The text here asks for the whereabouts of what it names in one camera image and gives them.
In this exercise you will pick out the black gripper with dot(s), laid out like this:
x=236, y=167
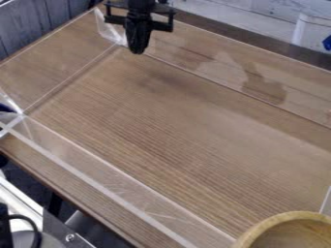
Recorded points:
x=132, y=12

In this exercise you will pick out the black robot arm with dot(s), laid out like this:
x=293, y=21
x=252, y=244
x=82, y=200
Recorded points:
x=141, y=16

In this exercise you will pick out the brown wooden bowl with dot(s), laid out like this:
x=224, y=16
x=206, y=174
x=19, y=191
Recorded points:
x=296, y=229

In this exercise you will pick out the white container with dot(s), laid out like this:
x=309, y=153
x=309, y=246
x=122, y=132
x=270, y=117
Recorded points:
x=313, y=29

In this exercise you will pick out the blue object at edge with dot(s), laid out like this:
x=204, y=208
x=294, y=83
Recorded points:
x=326, y=43

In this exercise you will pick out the clear acrylic tray wall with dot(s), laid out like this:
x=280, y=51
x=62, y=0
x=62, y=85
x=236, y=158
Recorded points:
x=181, y=145

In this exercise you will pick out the grey metal bracket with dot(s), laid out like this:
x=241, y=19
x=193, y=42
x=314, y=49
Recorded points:
x=59, y=236

